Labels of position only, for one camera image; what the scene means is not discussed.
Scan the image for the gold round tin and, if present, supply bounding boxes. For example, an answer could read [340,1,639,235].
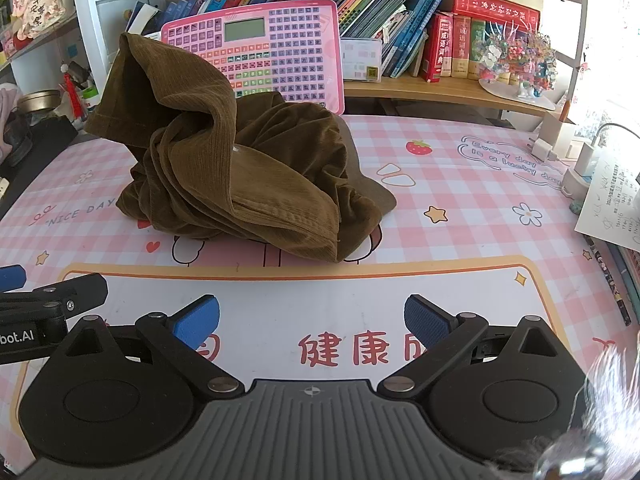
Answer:
[17,89,61,117]

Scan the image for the black patterned pencil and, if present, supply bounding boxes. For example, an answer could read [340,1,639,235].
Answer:
[582,233,634,327]

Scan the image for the pink learning tablet toy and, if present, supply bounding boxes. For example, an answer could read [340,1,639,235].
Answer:
[160,0,346,115]

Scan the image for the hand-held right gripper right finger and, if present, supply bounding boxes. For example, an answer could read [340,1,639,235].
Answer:
[376,294,565,404]

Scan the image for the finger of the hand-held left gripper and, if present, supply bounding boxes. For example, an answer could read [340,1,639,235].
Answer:
[0,272,109,318]
[0,264,27,292]

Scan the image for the fluffy white sleeve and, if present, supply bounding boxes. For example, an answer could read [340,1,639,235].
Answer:
[582,339,640,467]

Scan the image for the handwritten paper sheet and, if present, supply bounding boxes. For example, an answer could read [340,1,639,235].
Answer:
[574,149,640,252]

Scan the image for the white charger plug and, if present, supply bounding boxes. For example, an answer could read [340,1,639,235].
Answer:
[528,137,557,162]

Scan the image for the white cable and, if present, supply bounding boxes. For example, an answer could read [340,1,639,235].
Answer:
[594,122,640,162]

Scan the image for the small beige box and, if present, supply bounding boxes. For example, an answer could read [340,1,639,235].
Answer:
[537,109,577,157]

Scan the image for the brown corduroy pants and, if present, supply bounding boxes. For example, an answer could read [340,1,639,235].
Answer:
[85,31,399,264]

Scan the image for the pale pink cloth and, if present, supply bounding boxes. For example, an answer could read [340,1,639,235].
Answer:
[0,85,22,159]

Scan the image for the wooden shelf unit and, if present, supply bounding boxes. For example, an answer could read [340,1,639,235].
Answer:
[70,0,592,117]

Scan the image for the thick white-edged book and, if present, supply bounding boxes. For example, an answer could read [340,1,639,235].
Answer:
[125,2,162,37]

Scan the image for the pink checked table mat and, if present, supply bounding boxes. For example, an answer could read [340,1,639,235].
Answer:
[0,111,640,461]

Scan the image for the colourful candy bouquet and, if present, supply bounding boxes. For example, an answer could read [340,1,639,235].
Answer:
[477,21,559,112]

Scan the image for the clear plastic card box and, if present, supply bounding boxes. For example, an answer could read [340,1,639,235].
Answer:
[340,37,384,82]

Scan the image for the red tassel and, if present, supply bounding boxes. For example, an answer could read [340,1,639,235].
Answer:
[60,62,86,129]

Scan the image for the stack of flat notebooks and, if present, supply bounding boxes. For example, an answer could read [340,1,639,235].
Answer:
[606,239,640,312]

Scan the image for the white tub green lid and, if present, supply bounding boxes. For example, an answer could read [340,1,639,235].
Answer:
[79,84,102,117]

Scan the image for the white power adapter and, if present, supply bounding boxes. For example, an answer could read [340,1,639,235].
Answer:
[562,139,602,197]

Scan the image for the row of books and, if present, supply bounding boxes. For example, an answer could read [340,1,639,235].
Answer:
[125,0,545,84]

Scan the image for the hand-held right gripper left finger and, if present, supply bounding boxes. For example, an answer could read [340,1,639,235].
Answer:
[57,294,247,404]

